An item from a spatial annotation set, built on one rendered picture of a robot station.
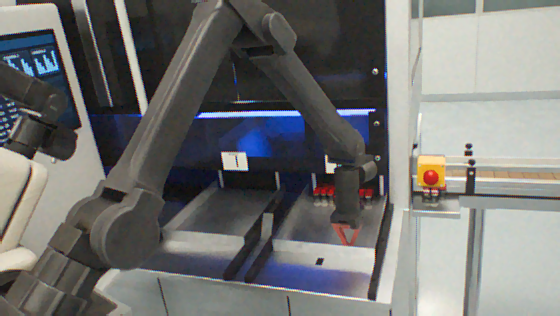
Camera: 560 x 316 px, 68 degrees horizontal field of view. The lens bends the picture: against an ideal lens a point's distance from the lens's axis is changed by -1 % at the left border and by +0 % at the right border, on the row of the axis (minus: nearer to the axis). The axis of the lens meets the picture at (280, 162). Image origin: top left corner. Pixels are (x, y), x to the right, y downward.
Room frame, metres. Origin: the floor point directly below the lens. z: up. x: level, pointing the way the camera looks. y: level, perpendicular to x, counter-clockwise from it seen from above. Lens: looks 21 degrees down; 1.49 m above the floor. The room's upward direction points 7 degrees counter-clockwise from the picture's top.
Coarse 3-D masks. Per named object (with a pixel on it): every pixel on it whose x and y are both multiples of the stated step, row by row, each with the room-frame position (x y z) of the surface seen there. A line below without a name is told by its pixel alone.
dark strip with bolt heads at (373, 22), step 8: (368, 0) 1.09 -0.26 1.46; (376, 0) 1.08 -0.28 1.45; (368, 8) 1.09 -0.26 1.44; (376, 8) 1.08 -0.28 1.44; (368, 16) 1.09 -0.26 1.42; (376, 16) 1.08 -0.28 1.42; (368, 24) 1.09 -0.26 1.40; (376, 24) 1.08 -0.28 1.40; (368, 32) 1.09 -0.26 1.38; (376, 32) 1.08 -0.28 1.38; (368, 40) 1.09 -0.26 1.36; (376, 40) 1.08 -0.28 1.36; (368, 48) 1.09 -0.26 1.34; (376, 48) 1.08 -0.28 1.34; (368, 56) 1.09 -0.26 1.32; (376, 56) 1.08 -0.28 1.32; (368, 64) 1.09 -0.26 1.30; (376, 64) 1.08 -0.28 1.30; (368, 72) 1.09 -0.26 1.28; (376, 72) 1.08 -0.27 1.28; (368, 80) 1.09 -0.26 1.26; (376, 80) 1.08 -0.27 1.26; (368, 88) 1.09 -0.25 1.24; (376, 88) 1.09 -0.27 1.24; (368, 96) 1.09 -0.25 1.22; (376, 96) 1.09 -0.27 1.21
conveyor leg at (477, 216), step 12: (480, 216) 1.11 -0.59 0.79; (468, 228) 1.14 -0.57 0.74; (480, 228) 1.11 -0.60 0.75; (468, 240) 1.13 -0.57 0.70; (480, 240) 1.11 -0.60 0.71; (468, 252) 1.13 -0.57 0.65; (480, 252) 1.11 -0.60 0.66; (468, 264) 1.13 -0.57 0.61; (480, 264) 1.11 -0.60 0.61; (468, 276) 1.12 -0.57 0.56; (480, 276) 1.11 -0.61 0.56; (468, 288) 1.12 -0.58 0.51; (480, 288) 1.12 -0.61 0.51; (468, 300) 1.12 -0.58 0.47; (468, 312) 1.12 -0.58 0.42
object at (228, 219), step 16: (208, 192) 1.30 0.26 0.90; (224, 192) 1.32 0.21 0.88; (240, 192) 1.31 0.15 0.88; (256, 192) 1.29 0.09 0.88; (272, 192) 1.27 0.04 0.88; (192, 208) 1.20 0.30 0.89; (208, 208) 1.21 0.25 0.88; (224, 208) 1.20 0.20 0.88; (240, 208) 1.19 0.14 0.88; (256, 208) 1.17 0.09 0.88; (176, 224) 1.11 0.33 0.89; (192, 224) 1.12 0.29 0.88; (208, 224) 1.11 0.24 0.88; (224, 224) 1.10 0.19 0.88; (240, 224) 1.08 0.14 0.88; (256, 224) 1.04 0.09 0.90; (176, 240) 1.04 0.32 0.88; (192, 240) 1.02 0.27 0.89; (208, 240) 1.00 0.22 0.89; (224, 240) 0.98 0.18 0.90; (240, 240) 0.96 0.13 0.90
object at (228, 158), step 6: (222, 156) 1.26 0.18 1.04; (228, 156) 1.25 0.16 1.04; (234, 156) 1.25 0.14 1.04; (240, 156) 1.24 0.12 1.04; (228, 162) 1.25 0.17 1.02; (234, 162) 1.25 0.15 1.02; (240, 162) 1.24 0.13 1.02; (246, 162) 1.23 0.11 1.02; (228, 168) 1.26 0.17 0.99; (234, 168) 1.25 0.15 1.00; (240, 168) 1.24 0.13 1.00; (246, 168) 1.23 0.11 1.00
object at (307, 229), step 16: (304, 192) 1.19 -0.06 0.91; (304, 208) 1.13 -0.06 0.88; (320, 208) 1.12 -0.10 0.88; (384, 208) 1.03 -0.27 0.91; (288, 224) 1.04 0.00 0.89; (304, 224) 1.04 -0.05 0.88; (320, 224) 1.03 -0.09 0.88; (368, 224) 1.00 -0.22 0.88; (272, 240) 0.93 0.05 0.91; (288, 240) 0.91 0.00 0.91; (304, 240) 0.96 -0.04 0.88; (320, 240) 0.95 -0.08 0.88; (336, 240) 0.94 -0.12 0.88; (368, 240) 0.92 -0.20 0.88; (336, 256) 0.87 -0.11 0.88; (352, 256) 0.85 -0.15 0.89; (368, 256) 0.84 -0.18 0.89
